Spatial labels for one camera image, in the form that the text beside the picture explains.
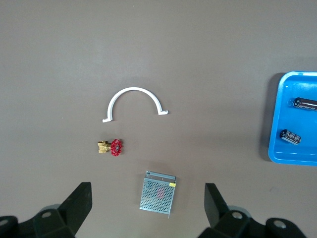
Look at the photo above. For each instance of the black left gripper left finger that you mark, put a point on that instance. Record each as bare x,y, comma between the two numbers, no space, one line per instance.
76,208

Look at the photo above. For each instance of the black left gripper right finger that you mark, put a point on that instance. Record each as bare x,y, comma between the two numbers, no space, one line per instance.
215,213

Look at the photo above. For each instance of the short dark electrolytic capacitor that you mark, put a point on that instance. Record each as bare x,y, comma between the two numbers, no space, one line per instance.
291,136

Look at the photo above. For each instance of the long dark electrolytic capacitor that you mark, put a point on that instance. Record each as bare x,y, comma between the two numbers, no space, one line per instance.
305,104

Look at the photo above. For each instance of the blue plastic tray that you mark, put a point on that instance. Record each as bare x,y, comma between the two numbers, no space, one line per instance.
284,119

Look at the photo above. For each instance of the perforated metal power supply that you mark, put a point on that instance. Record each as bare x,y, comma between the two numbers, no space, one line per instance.
158,196

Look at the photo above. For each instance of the brass valve red handwheel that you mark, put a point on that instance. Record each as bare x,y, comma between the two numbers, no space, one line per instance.
112,147

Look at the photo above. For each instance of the white half-round pipe clamp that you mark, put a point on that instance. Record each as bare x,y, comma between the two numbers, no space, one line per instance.
135,88

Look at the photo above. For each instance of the brown table cover sheet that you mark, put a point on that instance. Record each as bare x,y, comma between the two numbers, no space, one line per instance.
123,49

